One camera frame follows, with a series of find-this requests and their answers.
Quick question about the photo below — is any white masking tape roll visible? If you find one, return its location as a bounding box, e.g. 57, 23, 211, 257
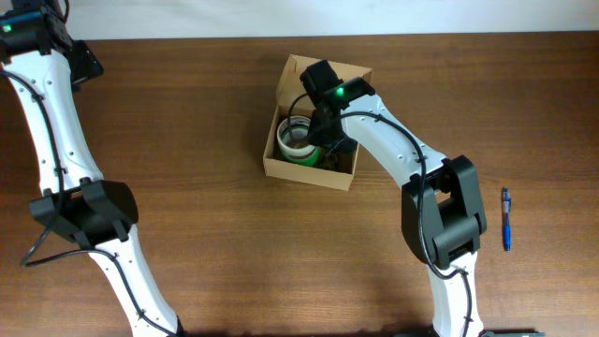
276, 116, 316, 158

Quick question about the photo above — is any brown cardboard box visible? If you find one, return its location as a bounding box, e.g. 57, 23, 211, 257
263, 54, 360, 191

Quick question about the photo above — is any blue pen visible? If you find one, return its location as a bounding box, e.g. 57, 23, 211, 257
502, 187, 511, 252

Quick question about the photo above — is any green tape roll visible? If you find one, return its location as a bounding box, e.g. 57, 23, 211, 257
280, 142, 321, 167

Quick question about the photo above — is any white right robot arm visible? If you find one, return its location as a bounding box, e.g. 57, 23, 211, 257
299, 60, 487, 336

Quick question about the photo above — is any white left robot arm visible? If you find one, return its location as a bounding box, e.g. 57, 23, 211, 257
1, 0, 184, 336

